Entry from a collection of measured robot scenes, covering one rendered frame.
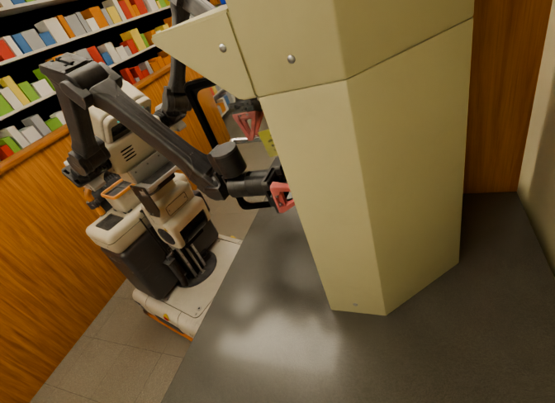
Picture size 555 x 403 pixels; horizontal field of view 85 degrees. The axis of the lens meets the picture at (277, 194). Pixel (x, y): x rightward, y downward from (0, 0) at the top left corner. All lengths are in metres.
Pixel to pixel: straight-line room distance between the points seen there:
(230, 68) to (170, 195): 1.11
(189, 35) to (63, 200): 2.13
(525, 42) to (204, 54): 0.59
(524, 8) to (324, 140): 0.47
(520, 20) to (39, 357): 2.63
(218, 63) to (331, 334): 0.53
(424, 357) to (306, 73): 0.50
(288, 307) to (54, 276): 1.95
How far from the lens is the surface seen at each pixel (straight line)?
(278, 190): 0.58
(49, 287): 2.47
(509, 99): 0.81
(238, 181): 0.67
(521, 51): 0.78
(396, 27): 0.41
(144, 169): 1.34
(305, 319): 0.70
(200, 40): 0.41
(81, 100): 0.82
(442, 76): 0.48
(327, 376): 0.64
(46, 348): 2.55
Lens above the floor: 1.52
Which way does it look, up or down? 34 degrees down
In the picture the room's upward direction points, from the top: 21 degrees counter-clockwise
